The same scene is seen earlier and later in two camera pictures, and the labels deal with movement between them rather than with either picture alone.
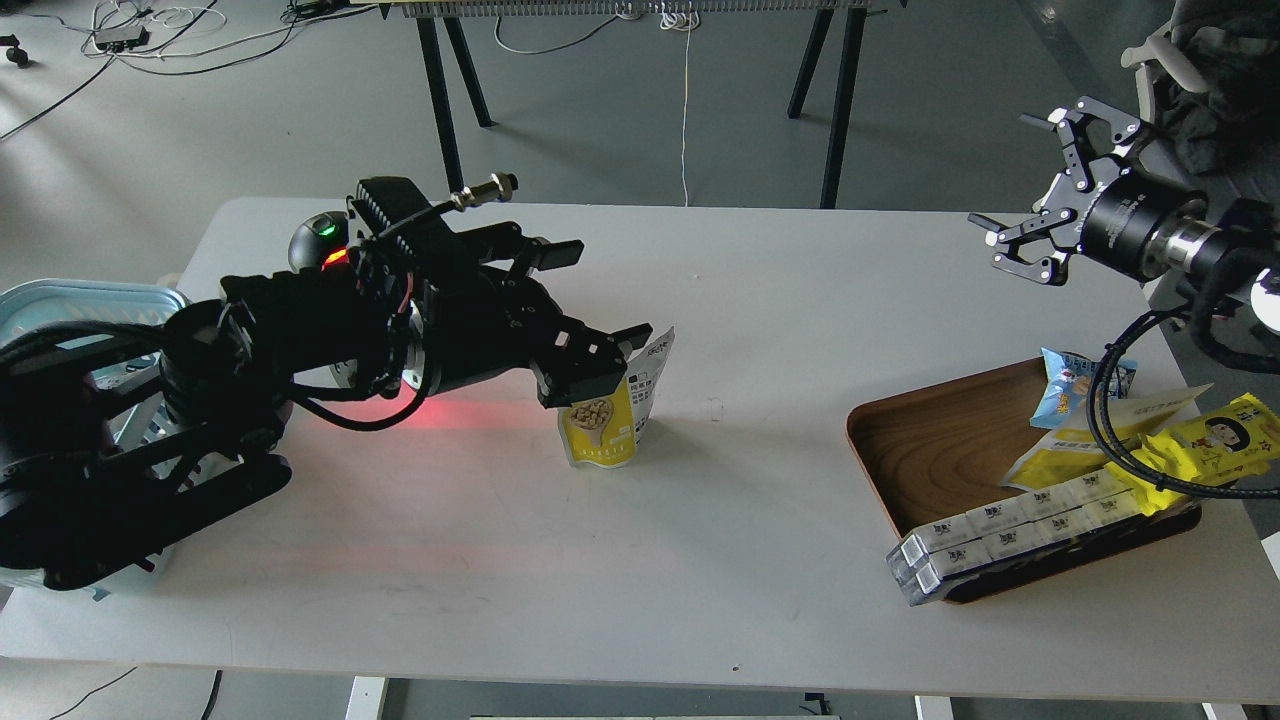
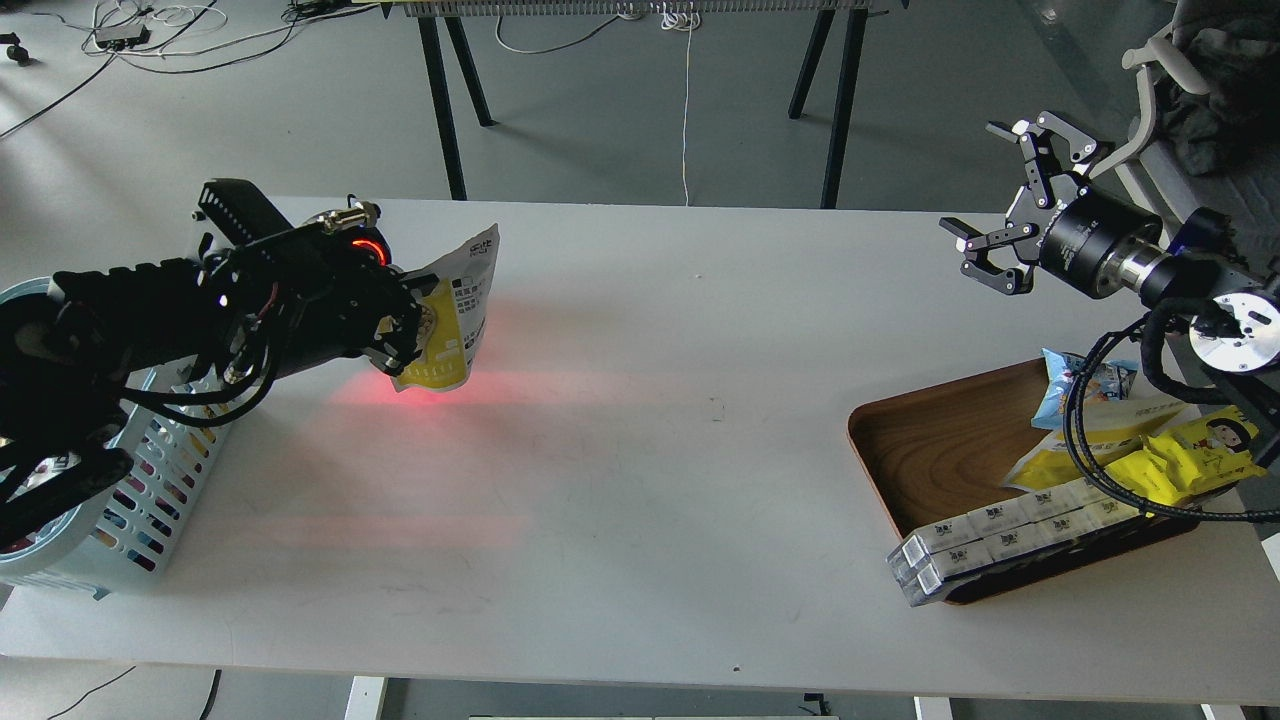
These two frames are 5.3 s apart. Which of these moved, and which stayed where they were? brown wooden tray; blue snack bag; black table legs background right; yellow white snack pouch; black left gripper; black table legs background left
Moved: black left gripper; yellow white snack pouch
Stayed: blue snack bag; black table legs background right; brown wooden tray; black table legs background left
